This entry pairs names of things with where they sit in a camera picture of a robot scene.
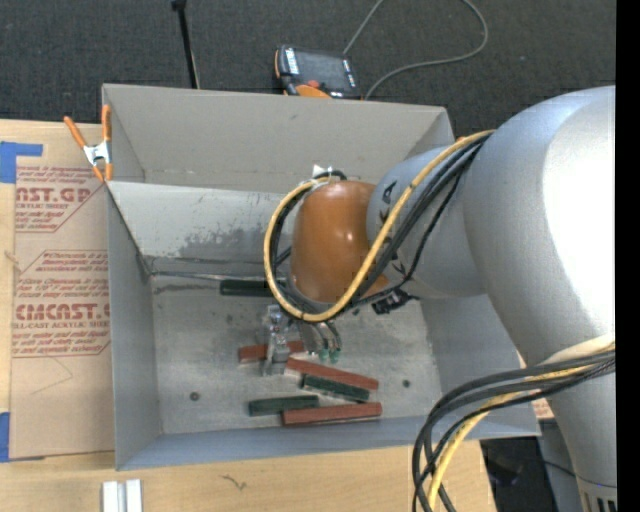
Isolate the red-brown flat block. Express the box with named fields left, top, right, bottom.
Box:
left=237, top=340, right=307, bottom=365
left=284, top=356, right=380, bottom=393
left=280, top=400, right=384, bottom=428

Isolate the brown cardboard board, red print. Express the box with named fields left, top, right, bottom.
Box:
left=0, top=118, right=117, bottom=462

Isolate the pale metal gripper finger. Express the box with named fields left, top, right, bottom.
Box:
left=259, top=343, right=292, bottom=378
left=265, top=304, right=289, bottom=346

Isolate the black cylinder on white bracket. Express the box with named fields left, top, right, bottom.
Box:
left=371, top=285, right=419, bottom=317

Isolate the dark green flat block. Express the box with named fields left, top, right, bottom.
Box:
left=299, top=374, right=372, bottom=403
left=219, top=279, right=287, bottom=298
left=247, top=394, right=321, bottom=418

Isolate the grey metal bin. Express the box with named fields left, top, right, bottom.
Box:
left=101, top=83, right=543, bottom=472

